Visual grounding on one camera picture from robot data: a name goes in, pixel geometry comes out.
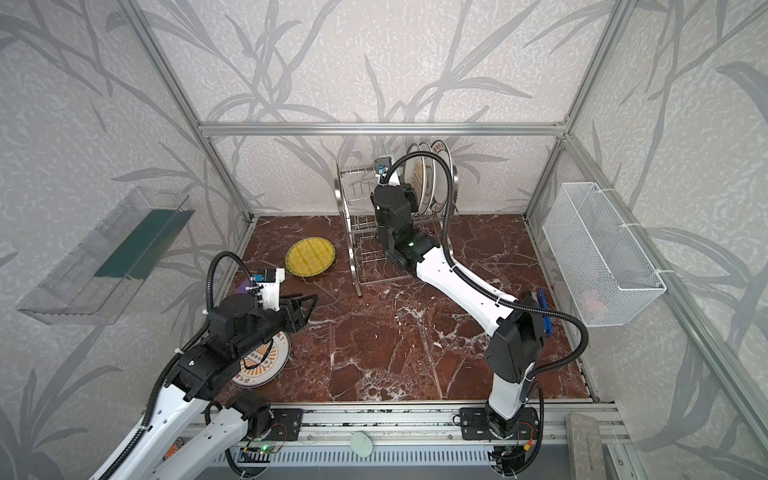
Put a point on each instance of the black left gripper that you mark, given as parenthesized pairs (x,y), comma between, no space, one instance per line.
(288,312)

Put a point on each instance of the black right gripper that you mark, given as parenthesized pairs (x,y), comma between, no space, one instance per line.
(391,196)

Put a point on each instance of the orange sunburst plate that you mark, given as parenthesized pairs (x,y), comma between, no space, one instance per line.
(265,363)
(413,177)

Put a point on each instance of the white plate black quatrefoil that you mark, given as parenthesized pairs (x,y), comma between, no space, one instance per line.
(427,183)

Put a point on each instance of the white plate green text rim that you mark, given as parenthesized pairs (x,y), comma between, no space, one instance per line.
(440,191)

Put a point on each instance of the yellow ribbed plate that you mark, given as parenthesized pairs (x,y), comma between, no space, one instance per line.
(310,257)

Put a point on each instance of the light green flower plate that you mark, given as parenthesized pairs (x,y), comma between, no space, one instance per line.
(397,174)

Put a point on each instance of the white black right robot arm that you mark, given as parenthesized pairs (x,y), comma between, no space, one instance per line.
(515,327)

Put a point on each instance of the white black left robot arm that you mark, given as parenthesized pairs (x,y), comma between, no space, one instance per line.
(192,380)

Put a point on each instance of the stainless steel dish rack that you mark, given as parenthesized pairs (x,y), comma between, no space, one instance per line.
(368,264)

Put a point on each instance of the purple pink spatula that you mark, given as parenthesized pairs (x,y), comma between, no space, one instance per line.
(244,287)

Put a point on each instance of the pale green oval puck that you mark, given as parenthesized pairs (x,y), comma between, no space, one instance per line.
(361,444)

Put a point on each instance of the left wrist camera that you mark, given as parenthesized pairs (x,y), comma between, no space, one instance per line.
(264,286)

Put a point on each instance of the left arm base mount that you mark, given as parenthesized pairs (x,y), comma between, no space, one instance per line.
(280,425)

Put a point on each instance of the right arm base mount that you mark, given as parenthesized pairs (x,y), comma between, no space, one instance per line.
(484,424)

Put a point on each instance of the clear plastic wall shelf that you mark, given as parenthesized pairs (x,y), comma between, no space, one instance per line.
(94,284)

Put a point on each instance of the white wire mesh basket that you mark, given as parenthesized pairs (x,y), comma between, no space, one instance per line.
(608,274)

